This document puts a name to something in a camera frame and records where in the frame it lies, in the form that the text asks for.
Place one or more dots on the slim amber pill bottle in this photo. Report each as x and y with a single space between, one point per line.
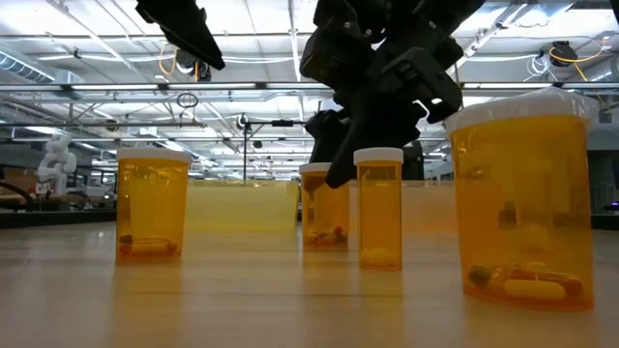
379 212

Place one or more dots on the black metal rig frame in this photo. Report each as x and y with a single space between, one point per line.
48 220

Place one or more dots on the long ceiling light bar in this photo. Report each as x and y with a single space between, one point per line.
208 86

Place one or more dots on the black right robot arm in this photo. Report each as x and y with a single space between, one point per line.
454 12

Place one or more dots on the translucent yellow bin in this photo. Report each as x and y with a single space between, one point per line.
242 208

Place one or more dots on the large amber pill bottle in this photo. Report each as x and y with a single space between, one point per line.
522 193
152 203
329 212

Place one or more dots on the white robot figure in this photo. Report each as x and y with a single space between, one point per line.
57 162

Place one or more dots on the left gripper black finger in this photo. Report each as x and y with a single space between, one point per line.
193 24
164 21

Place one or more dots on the brown cardboard box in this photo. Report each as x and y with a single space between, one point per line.
19 180

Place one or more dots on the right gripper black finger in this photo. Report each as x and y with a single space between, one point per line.
411 92
338 63

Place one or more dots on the black background stand frame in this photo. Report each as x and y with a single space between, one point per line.
245 154

